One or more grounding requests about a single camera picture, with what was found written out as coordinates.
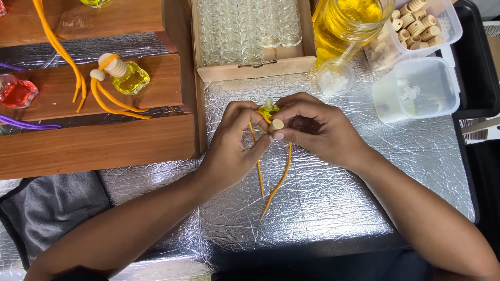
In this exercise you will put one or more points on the person's left hand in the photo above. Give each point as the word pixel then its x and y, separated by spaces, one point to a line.
pixel 226 156

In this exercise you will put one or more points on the person's right hand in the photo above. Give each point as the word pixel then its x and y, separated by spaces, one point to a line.
pixel 332 132

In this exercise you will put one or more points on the person's dark clothing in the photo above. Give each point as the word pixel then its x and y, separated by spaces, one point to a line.
pixel 320 267

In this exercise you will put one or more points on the grey cloth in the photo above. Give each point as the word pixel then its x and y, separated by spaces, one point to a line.
pixel 50 210

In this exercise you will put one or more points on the stepped wooden display rack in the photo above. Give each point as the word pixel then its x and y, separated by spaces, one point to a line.
pixel 97 146

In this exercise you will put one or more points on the black plastic tray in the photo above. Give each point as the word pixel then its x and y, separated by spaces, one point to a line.
pixel 474 70

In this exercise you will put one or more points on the silver foil table mat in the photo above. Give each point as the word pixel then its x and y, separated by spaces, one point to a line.
pixel 332 203

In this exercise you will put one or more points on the rows of empty glass bottles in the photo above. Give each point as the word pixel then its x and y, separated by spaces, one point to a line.
pixel 242 31

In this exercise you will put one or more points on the clear tub holding syringe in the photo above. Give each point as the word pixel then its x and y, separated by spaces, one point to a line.
pixel 429 89

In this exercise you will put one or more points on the open cardboard box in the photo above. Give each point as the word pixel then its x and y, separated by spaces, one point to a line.
pixel 254 72

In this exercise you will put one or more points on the white striped flat object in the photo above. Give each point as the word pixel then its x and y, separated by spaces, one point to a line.
pixel 480 130

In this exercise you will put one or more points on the small yellow liquid glass bottle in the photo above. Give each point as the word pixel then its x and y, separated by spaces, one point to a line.
pixel 268 109

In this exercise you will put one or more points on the clear tub holding caps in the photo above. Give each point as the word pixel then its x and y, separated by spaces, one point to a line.
pixel 449 23

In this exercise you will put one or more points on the heap of white plastic stoppers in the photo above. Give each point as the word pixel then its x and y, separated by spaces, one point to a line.
pixel 336 82

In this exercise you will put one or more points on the round wooden bead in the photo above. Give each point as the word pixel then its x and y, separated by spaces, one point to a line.
pixel 276 125
pixel 97 75

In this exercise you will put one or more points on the red liquid glass bottle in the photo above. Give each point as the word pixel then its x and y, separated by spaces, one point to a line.
pixel 17 93

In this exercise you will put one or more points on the glass jar of yellow liquid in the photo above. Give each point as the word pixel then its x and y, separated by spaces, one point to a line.
pixel 340 27

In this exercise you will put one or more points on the pile of ribbed wooden caps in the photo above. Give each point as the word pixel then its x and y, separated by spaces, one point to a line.
pixel 418 27

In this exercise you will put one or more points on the ribbed wooden bottle cap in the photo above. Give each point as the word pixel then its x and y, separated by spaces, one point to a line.
pixel 115 65

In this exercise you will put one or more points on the small clear plastic cup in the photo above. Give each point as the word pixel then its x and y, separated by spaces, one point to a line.
pixel 336 78

